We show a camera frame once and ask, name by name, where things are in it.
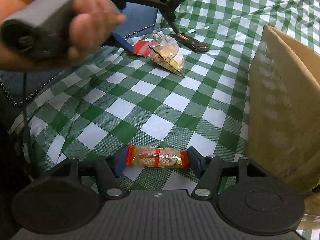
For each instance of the red packet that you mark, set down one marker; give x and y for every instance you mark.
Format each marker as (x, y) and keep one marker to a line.
(141, 48)

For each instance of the blue sofa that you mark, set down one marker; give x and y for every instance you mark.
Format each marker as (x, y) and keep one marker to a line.
(140, 20)

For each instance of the person left hand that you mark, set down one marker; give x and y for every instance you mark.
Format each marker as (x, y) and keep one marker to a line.
(93, 23)

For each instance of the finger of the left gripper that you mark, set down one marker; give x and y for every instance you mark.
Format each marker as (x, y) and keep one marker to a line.
(169, 15)
(116, 40)

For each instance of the clear bag round biscuits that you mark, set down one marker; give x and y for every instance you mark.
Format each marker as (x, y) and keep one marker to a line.
(165, 51)

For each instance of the brown cardboard box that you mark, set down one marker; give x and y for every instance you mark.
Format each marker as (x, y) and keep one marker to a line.
(283, 130)

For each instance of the green white checkered cloth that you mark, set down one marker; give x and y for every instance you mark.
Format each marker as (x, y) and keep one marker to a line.
(114, 99)

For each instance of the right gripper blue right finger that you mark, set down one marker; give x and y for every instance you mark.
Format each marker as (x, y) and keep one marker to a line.
(208, 170)

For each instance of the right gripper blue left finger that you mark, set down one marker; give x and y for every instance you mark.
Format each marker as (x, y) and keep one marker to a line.
(108, 169)

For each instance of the dark chocolate bar wrapper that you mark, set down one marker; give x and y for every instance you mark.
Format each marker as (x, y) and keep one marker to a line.
(190, 43)

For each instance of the red peanut bar wrapper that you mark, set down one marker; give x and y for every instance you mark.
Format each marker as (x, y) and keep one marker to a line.
(158, 157)

